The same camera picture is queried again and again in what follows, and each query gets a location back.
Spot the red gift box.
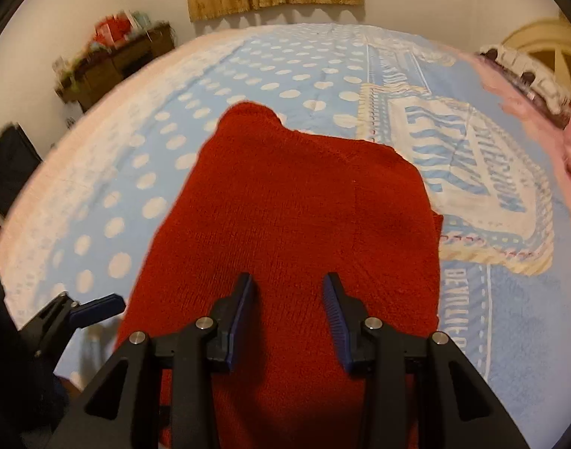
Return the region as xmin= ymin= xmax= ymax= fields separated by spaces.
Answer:
xmin=94 ymin=10 xmax=133 ymax=48

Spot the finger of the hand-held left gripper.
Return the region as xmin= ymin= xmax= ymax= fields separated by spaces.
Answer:
xmin=18 ymin=291 xmax=126 ymax=370

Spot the cardboard box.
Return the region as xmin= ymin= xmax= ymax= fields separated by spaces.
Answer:
xmin=56 ymin=54 xmax=123 ymax=113

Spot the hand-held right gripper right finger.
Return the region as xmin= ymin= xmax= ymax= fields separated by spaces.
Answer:
xmin=323 ymin=272 xmax=532 ymax=449

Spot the black bag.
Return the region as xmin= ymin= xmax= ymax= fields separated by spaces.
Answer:
xmin=0 ymin=123 xmax=43 ymax=218

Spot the white patterned pillow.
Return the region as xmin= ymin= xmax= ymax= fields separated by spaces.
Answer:
xmin=475 ymin=42 xmax=571 ymax=127

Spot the blue polka-dot printed blanket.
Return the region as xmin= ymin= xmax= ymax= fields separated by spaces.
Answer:
xmin=0 ymin=22 xmax=571 ymax=449

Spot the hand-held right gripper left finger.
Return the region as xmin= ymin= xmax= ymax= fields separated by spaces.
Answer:
xmin=46 ymin=272 xmax=254 ymax=449

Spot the red knitted sweater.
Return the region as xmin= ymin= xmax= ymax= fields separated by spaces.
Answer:
xmin=114 ymin=102 xmax=443 ymax=449

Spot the cream wooden headboard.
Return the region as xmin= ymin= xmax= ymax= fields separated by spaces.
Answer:
xmin=503 ymin=16 xmax=571 ymax=85

